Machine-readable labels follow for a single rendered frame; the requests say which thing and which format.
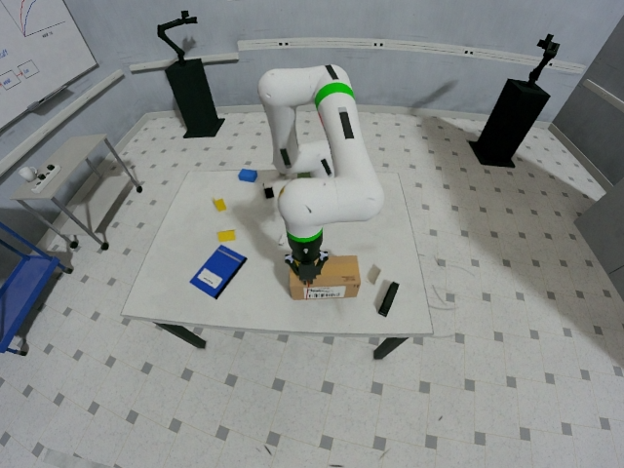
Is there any blue notebook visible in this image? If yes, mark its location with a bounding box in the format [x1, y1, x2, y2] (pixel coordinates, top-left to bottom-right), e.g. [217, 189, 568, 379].
[189, 245, 248, 300]

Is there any blue box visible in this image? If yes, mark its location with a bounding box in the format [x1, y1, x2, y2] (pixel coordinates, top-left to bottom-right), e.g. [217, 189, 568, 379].
[238, 169, 257, 182]

